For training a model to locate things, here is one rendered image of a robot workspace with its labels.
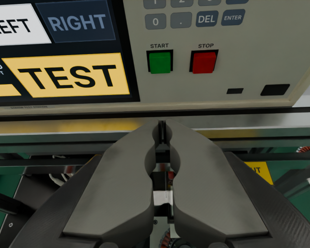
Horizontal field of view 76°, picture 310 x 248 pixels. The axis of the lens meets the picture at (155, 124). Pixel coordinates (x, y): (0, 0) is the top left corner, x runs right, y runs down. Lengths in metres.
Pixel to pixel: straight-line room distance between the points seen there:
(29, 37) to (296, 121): 0.26
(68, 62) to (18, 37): 0.04
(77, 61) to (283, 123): 0.21
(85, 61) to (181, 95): 0.10
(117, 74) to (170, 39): 0.06
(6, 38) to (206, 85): 0.18
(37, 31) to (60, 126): 0.10
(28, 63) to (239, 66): 0.19
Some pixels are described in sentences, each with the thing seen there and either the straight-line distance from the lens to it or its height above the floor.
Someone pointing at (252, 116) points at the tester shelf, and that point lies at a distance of 0.24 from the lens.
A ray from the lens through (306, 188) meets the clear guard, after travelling 0.28.
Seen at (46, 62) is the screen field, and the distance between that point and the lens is 0.21.
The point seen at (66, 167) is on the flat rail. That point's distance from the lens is 0.31.
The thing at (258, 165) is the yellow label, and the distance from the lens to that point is 0.27.
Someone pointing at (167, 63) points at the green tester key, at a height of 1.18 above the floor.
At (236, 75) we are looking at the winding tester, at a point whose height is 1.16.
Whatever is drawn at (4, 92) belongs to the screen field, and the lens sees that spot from 0.26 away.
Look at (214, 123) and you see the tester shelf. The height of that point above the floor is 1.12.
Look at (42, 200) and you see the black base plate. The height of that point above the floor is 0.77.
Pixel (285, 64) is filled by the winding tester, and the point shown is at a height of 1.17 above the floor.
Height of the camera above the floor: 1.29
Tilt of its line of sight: 55 degrees down
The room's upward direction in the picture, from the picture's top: 6 degrees counter-clockwise
